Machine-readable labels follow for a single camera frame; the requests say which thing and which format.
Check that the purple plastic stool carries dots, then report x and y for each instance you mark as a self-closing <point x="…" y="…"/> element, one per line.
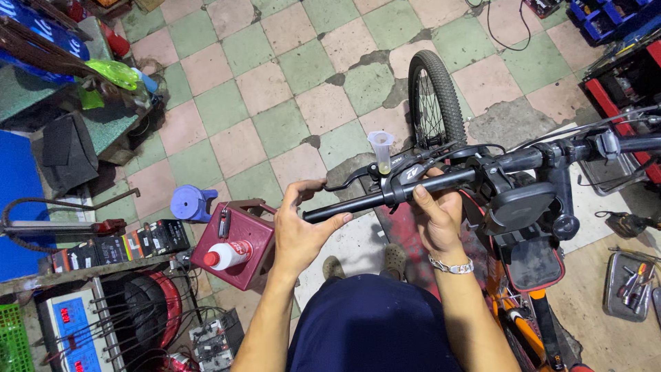
<point x="190" y="204"/>

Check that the black phone holder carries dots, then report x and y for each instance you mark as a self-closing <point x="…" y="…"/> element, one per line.
<point x="521" y="207"/>

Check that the black red-trimmed frame bag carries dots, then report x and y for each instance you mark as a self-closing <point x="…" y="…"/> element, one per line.
<point x="532" y="263"/>

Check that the white bottle with red cap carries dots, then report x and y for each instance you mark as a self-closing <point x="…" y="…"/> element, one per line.
<point x="230" y="254"/>

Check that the black rubber sheet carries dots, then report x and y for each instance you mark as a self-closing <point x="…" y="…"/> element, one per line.
<point x="67" y="150"/>

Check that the black bicycle horn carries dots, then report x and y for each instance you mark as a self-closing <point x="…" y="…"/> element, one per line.
<point x="566" y="227"/>

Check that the blue panel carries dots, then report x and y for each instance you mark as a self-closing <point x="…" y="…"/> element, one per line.
<point x="18" y="196"/>

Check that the grey gear shifter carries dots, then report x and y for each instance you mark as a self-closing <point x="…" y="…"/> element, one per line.
<point x="411" y="174"/>

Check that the rack of blue bins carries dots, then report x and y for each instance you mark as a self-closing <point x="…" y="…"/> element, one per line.
<point x="604" y="18"/>

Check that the white blue battery charger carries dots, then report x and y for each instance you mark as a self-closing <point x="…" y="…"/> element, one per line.
<point x="72" y="330"/>

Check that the empty steel tray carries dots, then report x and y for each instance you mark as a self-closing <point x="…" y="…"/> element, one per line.
<point x="604" y="175"/>

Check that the steel tray of tools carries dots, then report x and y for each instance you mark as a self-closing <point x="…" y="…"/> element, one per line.
<point x="627" y="289"/>

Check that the blue sign board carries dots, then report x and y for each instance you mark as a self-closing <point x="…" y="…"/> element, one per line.
<point x="46" y="33"/>

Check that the black bicycle brake lever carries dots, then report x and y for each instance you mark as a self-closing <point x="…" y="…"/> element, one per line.
<point x="356" y="178"/>

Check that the orange bicycle frame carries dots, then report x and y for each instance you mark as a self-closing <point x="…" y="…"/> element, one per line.
<point x="497" y="306"/>

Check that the row of black batteries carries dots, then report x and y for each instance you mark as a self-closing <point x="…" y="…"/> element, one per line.
<point x="113" y="249"/>

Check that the red fire extinguisher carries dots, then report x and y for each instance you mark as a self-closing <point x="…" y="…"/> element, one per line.
<point x="116" y="41"/>

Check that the blue plastic bottle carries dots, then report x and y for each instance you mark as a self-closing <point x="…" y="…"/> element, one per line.
<point x="146" y="81"/>

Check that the red tool cart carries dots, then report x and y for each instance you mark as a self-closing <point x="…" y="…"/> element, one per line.
<point x="625" y="82"/>

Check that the green workbench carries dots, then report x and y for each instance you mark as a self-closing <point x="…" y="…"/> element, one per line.
<point x="108" y="129"/>

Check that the person's navy shorts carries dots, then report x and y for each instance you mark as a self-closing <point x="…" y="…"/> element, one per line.
<point x="372" y="325"/>

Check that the black knobby bicycle wheel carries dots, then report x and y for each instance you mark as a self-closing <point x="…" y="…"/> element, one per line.
<point x="448" y="98"/>

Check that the grey charger units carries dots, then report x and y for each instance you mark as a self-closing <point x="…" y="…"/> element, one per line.
<point x="214" y="343"/>

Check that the olive shoe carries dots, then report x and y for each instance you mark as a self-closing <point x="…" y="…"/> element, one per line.
<point x="396" y="258"/>
<point x="333" y="267"/>

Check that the green plastic basket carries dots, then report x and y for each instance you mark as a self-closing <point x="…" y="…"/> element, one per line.
<point x="13" y="341"/>

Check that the person's right hand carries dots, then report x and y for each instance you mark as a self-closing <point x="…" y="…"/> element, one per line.
<point x="441" y="222"/>

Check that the green plastic bag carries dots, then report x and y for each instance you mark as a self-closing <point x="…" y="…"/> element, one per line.
<point x="111" y="74"/>

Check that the clear plastic bleed funnel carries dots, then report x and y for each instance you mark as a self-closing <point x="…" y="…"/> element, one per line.
<point x="381" y="150"/>

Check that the person's left hand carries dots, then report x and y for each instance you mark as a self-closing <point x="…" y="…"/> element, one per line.
<point x="292" y="235"/>

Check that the red scooter wheel with tyre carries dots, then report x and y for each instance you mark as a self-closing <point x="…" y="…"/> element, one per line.
<point x="149" y="305"/>

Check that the maroon plastic stool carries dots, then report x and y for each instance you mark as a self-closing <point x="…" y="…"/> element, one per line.
<point x="248" y="227"/>

